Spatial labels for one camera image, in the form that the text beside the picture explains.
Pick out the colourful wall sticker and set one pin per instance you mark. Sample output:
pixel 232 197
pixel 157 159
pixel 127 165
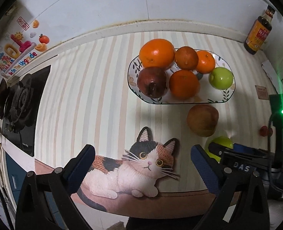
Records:
pixel 22 42

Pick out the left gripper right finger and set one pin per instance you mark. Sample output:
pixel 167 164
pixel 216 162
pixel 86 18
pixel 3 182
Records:
pixel 240 199

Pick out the soy sauce bottle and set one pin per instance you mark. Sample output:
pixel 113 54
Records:
pixel 259 31

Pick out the small red knob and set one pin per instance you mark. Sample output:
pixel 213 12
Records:
pixel 265 131

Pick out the green apple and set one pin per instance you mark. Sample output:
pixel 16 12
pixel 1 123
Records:
pixel 221 78
pixel 222 140

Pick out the deer pattern ceramic plate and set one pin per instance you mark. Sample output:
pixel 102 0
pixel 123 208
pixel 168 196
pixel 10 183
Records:
pixel 207 93

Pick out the striped cat print mat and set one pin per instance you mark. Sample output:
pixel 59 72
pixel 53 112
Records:
pixel 87 100

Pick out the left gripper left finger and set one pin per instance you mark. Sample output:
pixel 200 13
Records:
pixel 33 211

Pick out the dark orange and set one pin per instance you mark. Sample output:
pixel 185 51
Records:
pixel 186 58

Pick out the dark red pomegranate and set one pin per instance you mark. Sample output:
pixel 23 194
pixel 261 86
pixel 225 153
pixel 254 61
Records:
pixel 151 82

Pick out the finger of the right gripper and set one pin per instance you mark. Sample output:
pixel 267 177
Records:
pixel 216 150

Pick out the red yellow apple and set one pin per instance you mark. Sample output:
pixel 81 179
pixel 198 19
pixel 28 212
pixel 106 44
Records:
pixel 202 119

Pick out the black gas stove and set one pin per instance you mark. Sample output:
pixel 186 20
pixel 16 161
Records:
pixel 19 105

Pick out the small tangerine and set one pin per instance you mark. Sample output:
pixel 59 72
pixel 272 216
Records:
pixel 206 62
pixel 183 84

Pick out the large orange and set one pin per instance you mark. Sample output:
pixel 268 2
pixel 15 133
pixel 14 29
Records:
pixel 157 53

